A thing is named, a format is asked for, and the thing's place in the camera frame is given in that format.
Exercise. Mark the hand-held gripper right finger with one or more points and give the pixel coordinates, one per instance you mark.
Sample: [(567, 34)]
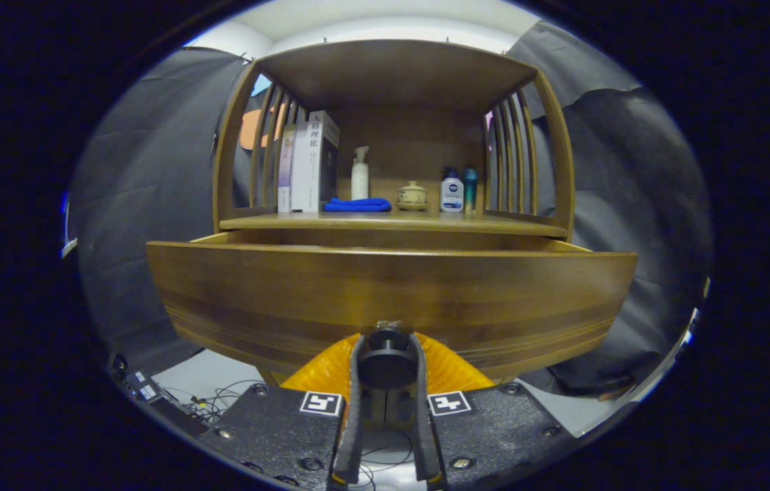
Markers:
[(425, 436)]

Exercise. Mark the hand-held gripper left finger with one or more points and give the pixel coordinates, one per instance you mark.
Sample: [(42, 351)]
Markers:
[(352, 423)]

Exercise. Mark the black drawer knob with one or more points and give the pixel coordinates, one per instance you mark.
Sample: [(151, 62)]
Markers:
[(388, 361)]

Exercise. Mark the wooden drawer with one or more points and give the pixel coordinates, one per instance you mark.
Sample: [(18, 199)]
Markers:
[(384, 286)]

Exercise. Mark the wooden countertop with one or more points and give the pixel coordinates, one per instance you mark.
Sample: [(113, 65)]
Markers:
[(398, 221)]

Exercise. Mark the wooden cabinet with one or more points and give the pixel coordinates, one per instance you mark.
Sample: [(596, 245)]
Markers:
[(412, 143)]

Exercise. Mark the black power strip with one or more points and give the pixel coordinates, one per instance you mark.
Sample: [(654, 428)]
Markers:
[(173, 412)]

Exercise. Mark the blue folded cloth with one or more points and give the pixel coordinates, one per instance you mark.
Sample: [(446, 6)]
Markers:
[(357, 204)]

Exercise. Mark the beige lidded tea cup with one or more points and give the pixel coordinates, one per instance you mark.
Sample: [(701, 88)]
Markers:
[(412, 196)]

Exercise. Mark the white pump bottle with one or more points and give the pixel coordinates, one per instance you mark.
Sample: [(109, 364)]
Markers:
[(359, 184)]

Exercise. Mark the white lotion bottle blue cap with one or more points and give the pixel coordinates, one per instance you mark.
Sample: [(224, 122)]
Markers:
[(451, 194)]

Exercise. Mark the teal slim bottle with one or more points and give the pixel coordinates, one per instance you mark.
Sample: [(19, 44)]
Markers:
[(470, 194)]

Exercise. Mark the white portrait cover book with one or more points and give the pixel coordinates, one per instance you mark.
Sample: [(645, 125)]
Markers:
[(314, 177)]

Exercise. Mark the pale purple book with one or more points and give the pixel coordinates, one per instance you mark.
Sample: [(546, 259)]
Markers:
[(284, 177)]

